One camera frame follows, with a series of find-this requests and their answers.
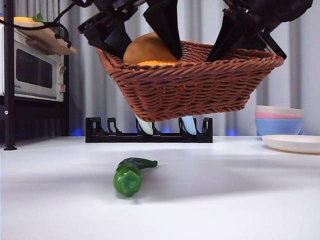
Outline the green leaf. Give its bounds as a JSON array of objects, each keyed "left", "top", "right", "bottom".
[{"left": 32, "top": 12, "right": 45, "bottom": 24}]

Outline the black cable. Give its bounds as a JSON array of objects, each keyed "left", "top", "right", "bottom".
[{"left": 0, "top": 0, "right": 83, "bottom": 31}]

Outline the cream bowl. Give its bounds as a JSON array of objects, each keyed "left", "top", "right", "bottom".
[{"left": 255, "top": 105, "right": 304, "bottom": 117}]

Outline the orange corn cob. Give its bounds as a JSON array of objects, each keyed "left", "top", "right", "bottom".
[{"left": 136, "top": 59, "right": 180, "bottom": 67}]

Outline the white flat plate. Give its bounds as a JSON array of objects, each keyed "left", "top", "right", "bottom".
[{"left": 261, "top": 134, "right": 320, "bottom": 155}]

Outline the white toaster oven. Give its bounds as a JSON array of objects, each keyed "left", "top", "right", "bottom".
[{"left": 0, "top": 26, "right": 66, "bottom": 103}]

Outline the black dish rack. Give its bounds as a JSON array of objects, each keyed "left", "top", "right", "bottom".
[{"left": 85, "top": 116, "right": 214, "bottom": 144}]

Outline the green cucumber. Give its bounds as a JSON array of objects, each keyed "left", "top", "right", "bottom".
[{"left": 113, "top": 157, "right": 159, "bottom": 198}]

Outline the grey curtain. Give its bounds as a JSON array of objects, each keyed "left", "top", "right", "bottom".
[{"left": 0, "top": 0, "right": 320, "bottom": 137}]

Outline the pale blue plate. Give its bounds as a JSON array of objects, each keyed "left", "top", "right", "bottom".
[{"left": 181, "top": 116, "right": 198, "bottom": 136}]

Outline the yellow orange food item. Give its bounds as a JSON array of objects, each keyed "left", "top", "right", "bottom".
[{"left": 0, "top": 16, "right": 35, "bottom": 24}]

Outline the black metal shelf frame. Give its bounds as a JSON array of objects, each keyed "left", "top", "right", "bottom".
[{"left": 0, "top": 0, "right": 71, "bottom": 151}]

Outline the brown potato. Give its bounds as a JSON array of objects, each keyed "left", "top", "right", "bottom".
[{"left": 123, "top": 32, "right": 179, "bottom": 65}]

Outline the brown wicker basket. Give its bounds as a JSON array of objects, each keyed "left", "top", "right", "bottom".
[{"left": 96, "top": 39, "right": 285, "bottom": 123}]

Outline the pale green plate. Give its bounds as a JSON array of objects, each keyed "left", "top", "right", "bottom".
[{"left": 136, "top": 116, "right": 153, "bottom": 136}]

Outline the wooden cutting board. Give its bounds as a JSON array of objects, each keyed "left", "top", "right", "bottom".
[{"left": 13, "top": 21, "right": 78, "bottom": 56}]

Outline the pink bowl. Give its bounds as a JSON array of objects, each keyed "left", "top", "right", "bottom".
[{"left": 254, "top": 111, "right": 304, "bottom": 120}]

